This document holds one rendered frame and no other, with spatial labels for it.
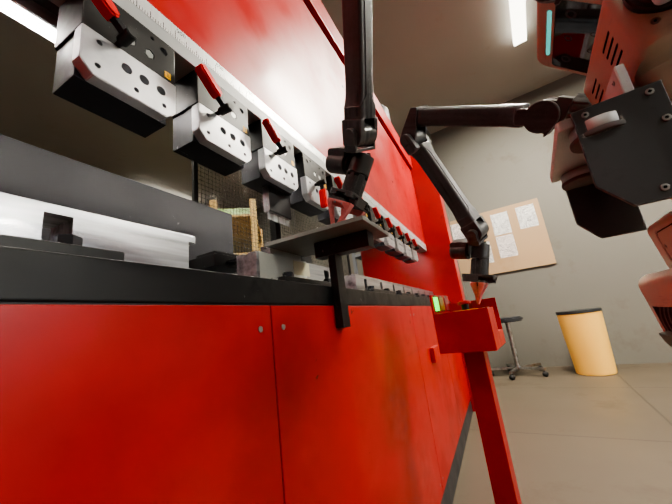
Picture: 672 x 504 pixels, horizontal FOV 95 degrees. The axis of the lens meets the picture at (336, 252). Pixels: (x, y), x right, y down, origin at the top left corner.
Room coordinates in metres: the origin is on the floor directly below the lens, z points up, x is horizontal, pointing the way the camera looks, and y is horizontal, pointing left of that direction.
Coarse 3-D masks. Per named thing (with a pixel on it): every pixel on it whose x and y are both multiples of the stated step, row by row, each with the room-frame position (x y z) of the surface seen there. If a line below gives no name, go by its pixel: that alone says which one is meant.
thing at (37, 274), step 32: (0, 256) 0.23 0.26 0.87; (32, 256) 0.25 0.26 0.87; (64, 256) 0.27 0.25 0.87; (0, 288) 0.23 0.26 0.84; (32, 288) 0.25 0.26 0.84; (64, 288) 0.27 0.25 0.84; (96, 288) 0.29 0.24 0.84; (128, 288) 0.32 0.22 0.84; (160, 288) 0.35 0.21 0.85; (192, 288) 0.39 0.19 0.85; (224, 288) 0.44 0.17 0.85; (256, 288) 0.50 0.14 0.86; (288, 288) 0.58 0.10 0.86; (320, 288) 0.69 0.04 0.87
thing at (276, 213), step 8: (264, 192) 0.77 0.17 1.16; (272, 192) 0.78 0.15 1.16; (280, 192) 0.82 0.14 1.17; (264, 200) 0.77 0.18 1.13; (272, 200) 0.78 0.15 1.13; (280, 200) 0.81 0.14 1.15; (288, 200) 0.85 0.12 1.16; (264, 208) 0.78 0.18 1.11; (272, 208) 0.78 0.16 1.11; (280, 208) 0.81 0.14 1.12; (288, 208) 0.85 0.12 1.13; (272, 216) 0.79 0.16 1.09; (280, 216) 0.82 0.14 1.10; (288, 216) 0.84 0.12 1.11; (288, 224) 0.86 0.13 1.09
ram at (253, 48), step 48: (192, 0) 0.52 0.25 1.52; (240, 0) 0.67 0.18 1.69; (288, 0) 0.91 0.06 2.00; (240, 48) 0.66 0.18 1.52; (288, 48) 0.88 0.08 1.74; (240, 96) 0.65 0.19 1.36; (288, 96) 0.85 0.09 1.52; (336, 96) 1.23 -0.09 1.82; (336, 144) 1.16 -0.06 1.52; (384, 144) 1.93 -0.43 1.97; (384, 192) 1.73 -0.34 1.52
